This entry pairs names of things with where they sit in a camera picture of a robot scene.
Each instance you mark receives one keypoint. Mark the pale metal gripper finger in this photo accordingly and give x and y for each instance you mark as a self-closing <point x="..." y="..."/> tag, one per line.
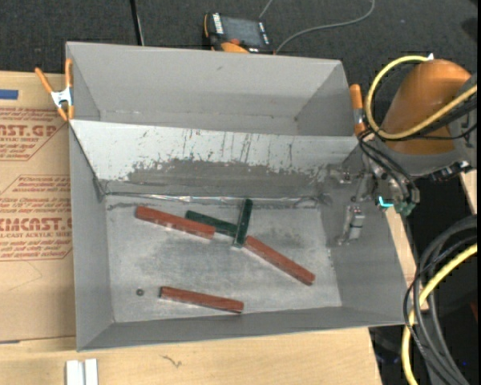
<point x="354" y="225"/>
<point x="342" y="176"/>

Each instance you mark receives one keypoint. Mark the red-brown flat block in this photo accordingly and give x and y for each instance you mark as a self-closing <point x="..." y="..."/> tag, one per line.
<point x="174" y="222"/>
<point x="202" y="299"/>
<point x="280" y="261"/>

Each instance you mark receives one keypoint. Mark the dark green flat block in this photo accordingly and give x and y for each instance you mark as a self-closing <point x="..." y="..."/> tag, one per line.
<point x="243" y="221"/>
<point x="212" y="223"/>

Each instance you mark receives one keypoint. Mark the grey metal bin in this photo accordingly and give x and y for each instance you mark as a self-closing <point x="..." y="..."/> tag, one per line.
<point x="208" y="94"/>

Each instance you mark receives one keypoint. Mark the brown cardboard board red print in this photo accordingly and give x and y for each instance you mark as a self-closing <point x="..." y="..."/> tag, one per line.
<point x="28" y="279"/>

